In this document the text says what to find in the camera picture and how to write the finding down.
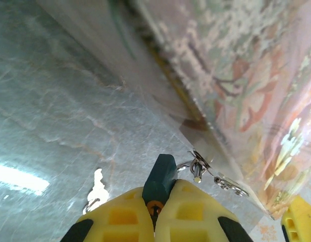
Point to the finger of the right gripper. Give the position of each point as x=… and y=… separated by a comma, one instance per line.
x=302, y=221

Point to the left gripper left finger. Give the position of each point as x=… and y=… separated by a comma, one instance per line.
x=120, y=221

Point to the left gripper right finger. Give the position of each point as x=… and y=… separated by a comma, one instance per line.
x=196, y=221

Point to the pink decorated tin box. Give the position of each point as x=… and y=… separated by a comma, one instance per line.
x=246, y=75

